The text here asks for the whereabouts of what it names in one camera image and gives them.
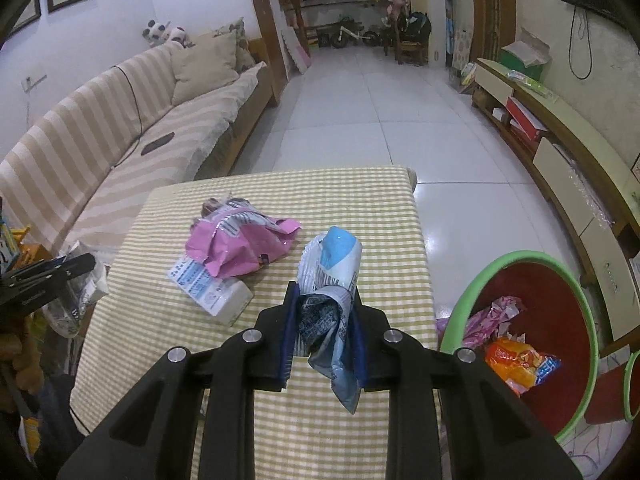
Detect white blue medicine box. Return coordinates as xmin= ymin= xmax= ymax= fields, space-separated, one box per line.
xmin=167 ymin=256 xmax=253 ymax=326

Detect pink wrapper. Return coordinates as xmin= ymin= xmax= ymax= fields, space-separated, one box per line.
xmin=184 ymin=197 xmax=302 ymax=278

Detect blue white wrapper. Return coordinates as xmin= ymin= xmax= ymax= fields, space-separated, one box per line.
xmin=295 ymin=226 xmax=362 ymax=414

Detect green rimmed red trash bin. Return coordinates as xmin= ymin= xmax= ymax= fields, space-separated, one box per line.
xmin=439 ymin=250 xmax=599 ymax=442

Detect orange snack bag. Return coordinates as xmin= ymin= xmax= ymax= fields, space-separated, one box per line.
xmin=485 ymin=337 xmax=562 ymax=396

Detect yellow checkered tablecloth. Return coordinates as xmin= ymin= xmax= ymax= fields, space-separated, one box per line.
xmin=70 ymin=166 xmax=437 ymax=479

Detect black remote on sofa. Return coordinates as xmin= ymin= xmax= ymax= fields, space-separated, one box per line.
xmin=140 ymin=132 xmax=175 ymax=156

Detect beige striped sofa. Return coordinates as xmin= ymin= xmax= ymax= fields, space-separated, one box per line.
xmin=1 ymin=44 xmax=273 ymax=264

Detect cream wooden TV cabinet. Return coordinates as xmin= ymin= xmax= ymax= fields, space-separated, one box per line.
xmin=472 ymin=58 xmax=639 ymax=356

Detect panda plush toy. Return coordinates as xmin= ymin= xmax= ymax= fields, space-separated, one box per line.
xmin=142 ymin=20 xmax=192 ymax=48

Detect beige sofa cushion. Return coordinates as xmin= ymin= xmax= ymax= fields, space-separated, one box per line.
xmin=171 ymin=32 xmax=239 ymax=106

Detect red folder in cabinet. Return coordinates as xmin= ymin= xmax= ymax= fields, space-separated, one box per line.
xmin=506 ymin=96 xmax=548 ymax=142

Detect green cardboard box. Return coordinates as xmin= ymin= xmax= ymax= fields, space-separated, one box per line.
xmin=499 ymin=28 xmax=551 ymax=81

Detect wooden chair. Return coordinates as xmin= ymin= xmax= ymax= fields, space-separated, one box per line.
xmin=394 ymin=11 xmax=432 ymax=66

